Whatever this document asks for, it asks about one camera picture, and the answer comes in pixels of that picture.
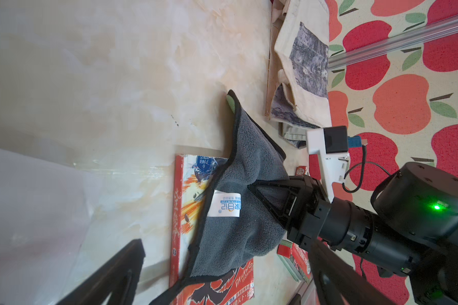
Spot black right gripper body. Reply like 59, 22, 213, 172
287, 175, 331, 252

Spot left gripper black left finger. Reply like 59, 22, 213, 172
58, 239, 145, 304

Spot cream printed canvas bag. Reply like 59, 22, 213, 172
265, 1, 332, 149

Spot red black manga book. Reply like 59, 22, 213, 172
169, 155, 254, 305

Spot grey green microfibre cloth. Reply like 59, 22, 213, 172
152, 90, 289, 304

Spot right rear aluminium corner post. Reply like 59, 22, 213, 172
328, 15, 458, 70

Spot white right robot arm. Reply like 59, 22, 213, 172
249, 162, 458, 304

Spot white book with blue vortex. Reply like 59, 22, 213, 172
0, 149, 101, 304

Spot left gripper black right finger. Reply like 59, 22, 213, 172
308, 240, 393, 304

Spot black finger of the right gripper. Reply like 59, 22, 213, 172
248, 179, 302, 229

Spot red green cover book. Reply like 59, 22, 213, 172
277, 239, 313, 283

